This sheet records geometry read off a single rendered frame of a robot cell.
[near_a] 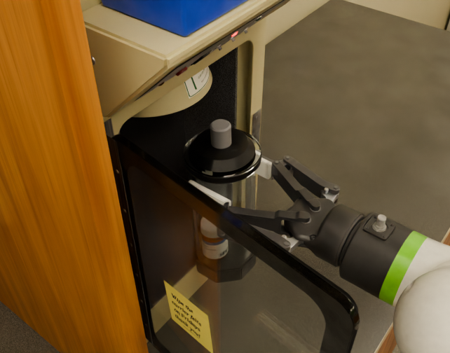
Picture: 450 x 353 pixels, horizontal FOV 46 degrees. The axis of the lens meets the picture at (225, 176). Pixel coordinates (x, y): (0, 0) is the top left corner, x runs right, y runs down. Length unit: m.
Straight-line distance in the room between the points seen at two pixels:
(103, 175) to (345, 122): 0.94
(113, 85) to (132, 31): 0.06
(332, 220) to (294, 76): 0.87
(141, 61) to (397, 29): 1.40
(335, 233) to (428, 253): 0.11
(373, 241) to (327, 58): 1.00
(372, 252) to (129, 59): 0.35
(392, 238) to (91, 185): 0.35
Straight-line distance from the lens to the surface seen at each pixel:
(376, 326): 0.95
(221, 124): 0.70
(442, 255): 0.64
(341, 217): 0.66
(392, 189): 1.17
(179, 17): 0.44
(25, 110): 0.46
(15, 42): 0.41
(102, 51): 0.48
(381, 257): 0.63
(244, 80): 0.82
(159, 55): 0.43
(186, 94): 0.69
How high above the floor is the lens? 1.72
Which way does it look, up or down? 43 degrees down
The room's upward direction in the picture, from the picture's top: straight up
